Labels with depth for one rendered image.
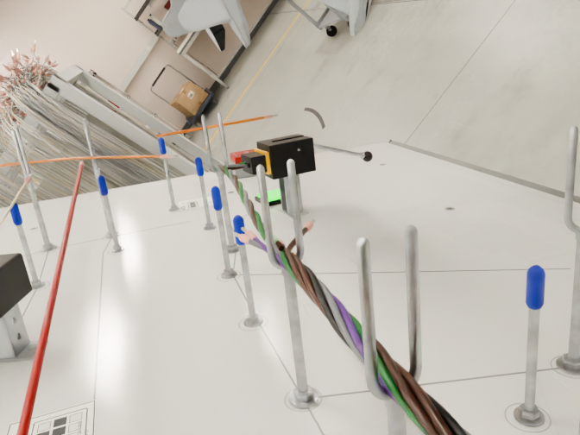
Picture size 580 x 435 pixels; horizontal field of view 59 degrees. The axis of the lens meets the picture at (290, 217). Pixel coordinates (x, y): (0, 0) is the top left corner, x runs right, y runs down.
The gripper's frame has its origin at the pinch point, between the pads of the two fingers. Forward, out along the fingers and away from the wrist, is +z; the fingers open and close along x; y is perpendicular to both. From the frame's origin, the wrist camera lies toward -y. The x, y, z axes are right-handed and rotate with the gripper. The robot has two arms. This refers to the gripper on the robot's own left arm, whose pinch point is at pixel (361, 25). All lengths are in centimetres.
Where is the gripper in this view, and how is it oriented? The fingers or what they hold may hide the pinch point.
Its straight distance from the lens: 65.1
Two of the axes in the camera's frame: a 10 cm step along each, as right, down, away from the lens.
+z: -0.4, 8.0, 6.0
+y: -9.4, -2.3, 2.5
